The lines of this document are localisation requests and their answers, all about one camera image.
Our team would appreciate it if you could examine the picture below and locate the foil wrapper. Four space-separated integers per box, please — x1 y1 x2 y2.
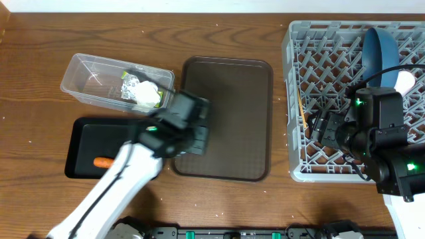
121 71 140 101

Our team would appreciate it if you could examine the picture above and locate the pink cup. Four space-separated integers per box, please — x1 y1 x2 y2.
394 70 416 96

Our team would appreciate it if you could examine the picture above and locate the dark blue bowl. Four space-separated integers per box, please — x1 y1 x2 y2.
362 27 399 88

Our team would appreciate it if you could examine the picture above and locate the orange carrot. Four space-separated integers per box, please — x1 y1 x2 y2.
93 157 114 169

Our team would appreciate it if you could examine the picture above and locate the yellow green snack packet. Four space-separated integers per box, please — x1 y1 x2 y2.
155 91 163 108

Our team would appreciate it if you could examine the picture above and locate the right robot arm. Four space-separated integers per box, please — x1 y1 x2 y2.
307 108 424 238

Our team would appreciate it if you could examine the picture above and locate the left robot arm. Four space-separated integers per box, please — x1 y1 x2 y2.
46 118 208 238

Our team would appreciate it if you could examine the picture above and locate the grey plastic dishwasher rack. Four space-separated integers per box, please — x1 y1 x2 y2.
282 21 424 183

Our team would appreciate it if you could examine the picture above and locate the brown serving tray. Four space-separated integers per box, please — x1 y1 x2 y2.
171 56 274 183

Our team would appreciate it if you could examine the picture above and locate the wooden chopstick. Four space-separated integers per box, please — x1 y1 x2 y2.
297 88 307 129

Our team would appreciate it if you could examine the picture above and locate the white crumpled tissue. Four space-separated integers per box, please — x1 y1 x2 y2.
135 81 160 108

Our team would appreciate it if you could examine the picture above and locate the black tray bin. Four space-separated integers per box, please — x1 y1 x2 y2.
64 117 140 179

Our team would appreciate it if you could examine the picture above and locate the clear plastic bin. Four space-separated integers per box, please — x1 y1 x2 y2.
60 53 175 115

